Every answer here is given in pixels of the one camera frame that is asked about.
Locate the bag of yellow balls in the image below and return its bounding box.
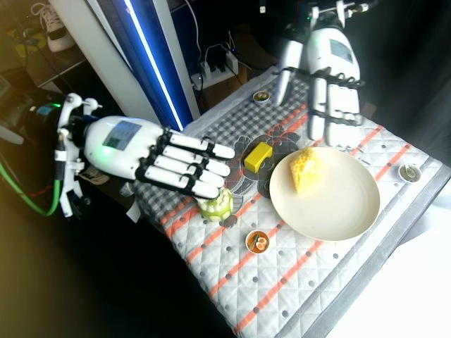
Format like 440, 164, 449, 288
289, 146, 318, 194

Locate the cream round plate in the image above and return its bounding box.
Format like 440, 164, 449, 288
268, 146, 381, 242

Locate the white and blue pillar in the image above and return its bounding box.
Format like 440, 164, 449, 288
49, 0, 202, 132

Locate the white power strip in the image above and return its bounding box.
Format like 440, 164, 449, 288
190, 60, 241, 89

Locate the white shoe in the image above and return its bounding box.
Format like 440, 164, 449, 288
30, 1, 77, 53

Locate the black charger plug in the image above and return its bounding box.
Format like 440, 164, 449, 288
205, 45, 230, 72

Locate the yellow toy block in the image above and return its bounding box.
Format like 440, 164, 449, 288
243, 142, 274, 173

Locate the small bowl with egg soup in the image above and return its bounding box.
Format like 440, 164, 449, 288
245, 230, 271, 254

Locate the grey quilt with printed bear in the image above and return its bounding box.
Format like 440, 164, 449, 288
132, 65, 445, 338

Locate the small bowl with spoon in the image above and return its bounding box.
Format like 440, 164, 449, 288
397, 163, 422, 184

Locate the green cable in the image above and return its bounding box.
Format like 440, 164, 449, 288
0, 154, 63, 217

